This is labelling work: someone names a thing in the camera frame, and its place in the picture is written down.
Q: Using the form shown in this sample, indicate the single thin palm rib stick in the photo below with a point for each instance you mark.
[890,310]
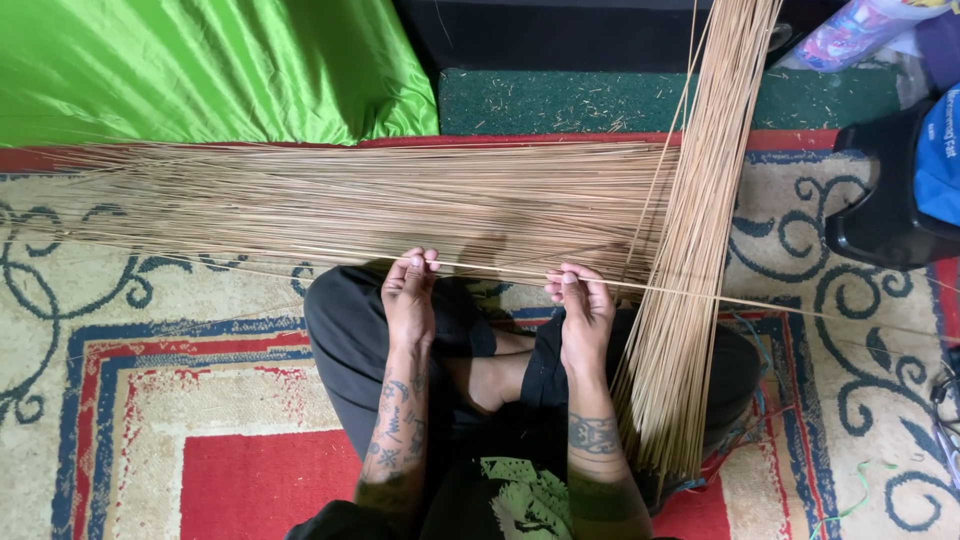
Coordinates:
[495,271]

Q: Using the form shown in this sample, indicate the patterned red blue carpet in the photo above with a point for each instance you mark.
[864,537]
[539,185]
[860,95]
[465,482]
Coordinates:
[187,375]

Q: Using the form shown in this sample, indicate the person's black green printed shirt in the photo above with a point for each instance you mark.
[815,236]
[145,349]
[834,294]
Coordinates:
[517,495]

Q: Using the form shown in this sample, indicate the green satin cloth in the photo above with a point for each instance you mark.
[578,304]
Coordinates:
[195,67]

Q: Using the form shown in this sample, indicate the black plastic chair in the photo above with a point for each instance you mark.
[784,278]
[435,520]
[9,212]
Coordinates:
[877,210]

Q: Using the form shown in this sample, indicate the person's right hand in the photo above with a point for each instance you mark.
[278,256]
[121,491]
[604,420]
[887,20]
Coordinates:
[585,322]

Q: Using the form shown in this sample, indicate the person's left hand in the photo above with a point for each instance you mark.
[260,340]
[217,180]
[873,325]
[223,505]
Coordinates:
[409,307]

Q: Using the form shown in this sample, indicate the person's black trousers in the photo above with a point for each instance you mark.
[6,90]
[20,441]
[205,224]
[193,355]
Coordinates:
[352,337]

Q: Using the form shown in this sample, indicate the flat pile of rib sticks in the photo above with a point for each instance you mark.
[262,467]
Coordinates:
[337,202]

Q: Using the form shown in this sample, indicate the colourful plastic package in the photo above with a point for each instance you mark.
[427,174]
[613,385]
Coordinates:
[847,34]

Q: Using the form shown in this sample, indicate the dark green mat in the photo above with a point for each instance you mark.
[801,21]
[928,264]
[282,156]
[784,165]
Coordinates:
[555,101]

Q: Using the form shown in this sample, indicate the green ribbon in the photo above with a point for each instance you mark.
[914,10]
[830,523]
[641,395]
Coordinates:
[855,502]

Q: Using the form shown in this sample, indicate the blue bag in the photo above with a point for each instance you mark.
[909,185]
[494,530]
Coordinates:
[941,165]

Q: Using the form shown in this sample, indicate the black furniture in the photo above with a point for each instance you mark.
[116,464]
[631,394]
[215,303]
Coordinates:
[555,34]

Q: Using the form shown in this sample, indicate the upright bundle of rib sticks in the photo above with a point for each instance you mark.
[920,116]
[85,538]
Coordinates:
[697,247]

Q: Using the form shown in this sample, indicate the person's bare foot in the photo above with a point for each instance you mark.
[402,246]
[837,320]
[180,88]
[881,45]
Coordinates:
[491,379]

